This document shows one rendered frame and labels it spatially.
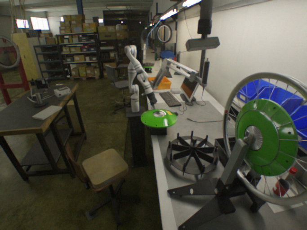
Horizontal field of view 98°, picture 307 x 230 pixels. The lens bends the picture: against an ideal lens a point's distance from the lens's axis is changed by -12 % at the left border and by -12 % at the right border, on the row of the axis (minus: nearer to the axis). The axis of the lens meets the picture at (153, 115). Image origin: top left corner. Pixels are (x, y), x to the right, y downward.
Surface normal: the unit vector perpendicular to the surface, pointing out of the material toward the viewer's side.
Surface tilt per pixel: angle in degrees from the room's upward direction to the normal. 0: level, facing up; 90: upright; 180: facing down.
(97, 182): 0
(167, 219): 0
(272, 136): 81
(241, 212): 0
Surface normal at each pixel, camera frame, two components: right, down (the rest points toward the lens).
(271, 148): -0.92, 0.15
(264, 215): 0.00, -0.87
